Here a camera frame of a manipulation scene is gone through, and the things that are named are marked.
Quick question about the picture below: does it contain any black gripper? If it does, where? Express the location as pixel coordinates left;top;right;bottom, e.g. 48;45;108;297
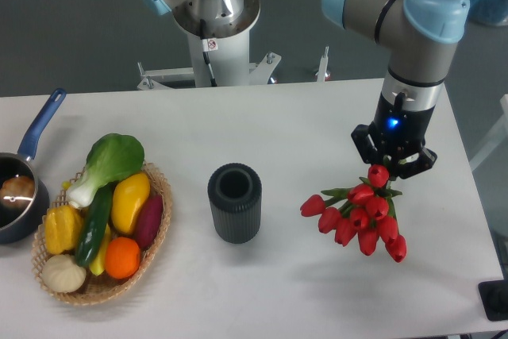
351;95;437;180

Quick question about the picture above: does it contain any red tulip bouquet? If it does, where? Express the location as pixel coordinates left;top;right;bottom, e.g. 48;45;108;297
300;164;407;263

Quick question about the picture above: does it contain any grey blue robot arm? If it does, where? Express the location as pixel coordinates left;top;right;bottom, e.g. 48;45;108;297
143;0;470;179

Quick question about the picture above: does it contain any dark grey ribbed vase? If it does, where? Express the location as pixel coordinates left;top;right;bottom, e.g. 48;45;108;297
207;163;262;244

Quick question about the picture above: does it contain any black device at edge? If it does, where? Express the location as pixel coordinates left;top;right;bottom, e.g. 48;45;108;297
478;279;507;322

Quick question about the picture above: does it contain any purple sweet potato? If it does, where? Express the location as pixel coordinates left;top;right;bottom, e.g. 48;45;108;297
133;195;164;250

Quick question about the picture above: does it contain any yellow mango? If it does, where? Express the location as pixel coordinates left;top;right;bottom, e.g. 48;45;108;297
110;172;151;236

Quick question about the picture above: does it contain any green bok choy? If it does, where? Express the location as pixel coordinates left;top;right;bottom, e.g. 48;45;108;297
67;133;144;209

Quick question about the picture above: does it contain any orange fruit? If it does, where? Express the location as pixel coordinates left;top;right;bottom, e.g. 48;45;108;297
105;237;140;279

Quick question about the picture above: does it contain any yellow banana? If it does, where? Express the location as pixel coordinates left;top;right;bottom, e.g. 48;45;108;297
89;225;112;276

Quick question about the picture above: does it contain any green cucumber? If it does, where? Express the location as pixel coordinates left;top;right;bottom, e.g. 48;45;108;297
75;184;114;267

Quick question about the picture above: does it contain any woven wicker basket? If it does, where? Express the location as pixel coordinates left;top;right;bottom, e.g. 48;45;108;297
31;163;172;306

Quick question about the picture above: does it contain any yellow bell pepper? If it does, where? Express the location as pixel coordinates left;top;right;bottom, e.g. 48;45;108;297
44;205;83;255

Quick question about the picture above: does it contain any white steamed bun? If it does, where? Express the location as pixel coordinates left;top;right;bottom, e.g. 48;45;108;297
41;254;87;293

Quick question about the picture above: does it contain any brown bread in pan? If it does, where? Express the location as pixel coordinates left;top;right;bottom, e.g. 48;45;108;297
1;175;35;210

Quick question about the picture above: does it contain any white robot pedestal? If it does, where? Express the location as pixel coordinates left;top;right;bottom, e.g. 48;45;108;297
138;0;282;90

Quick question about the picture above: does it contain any black cable on pedestal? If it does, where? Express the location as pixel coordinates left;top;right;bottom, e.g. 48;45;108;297
199;19;218;88

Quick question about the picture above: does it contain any blue handled saucepan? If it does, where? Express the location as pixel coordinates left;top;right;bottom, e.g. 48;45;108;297
1;88;67;245

